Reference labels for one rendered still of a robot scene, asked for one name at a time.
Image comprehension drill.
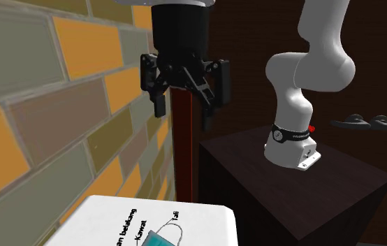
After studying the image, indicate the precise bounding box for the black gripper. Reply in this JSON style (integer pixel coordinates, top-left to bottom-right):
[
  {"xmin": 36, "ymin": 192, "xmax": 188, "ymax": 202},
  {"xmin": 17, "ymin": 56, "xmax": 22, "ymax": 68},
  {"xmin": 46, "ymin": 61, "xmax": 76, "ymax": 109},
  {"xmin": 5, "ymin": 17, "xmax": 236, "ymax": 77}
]
[{"xmin": 140, "ymin": 3, "xmax": 232, "ymax": 133}]

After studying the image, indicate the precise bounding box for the white printed box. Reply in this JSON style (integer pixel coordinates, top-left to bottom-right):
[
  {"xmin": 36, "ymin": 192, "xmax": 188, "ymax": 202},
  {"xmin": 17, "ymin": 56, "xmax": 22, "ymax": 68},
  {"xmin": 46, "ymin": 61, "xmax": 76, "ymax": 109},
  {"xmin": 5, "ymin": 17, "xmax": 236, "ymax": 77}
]
[{"xmin": 43, "ymin": 194, "xmax": 239, "ymax": 246}]

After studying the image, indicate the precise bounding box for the dark brown robot stand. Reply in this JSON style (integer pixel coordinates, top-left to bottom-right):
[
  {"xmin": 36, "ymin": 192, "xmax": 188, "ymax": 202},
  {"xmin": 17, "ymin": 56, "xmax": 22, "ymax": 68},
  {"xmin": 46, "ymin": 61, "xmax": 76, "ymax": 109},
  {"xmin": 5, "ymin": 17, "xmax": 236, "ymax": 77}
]
[{"xmin": 198, "ymin": 125, "xmax": 387, "ymax": 246}]

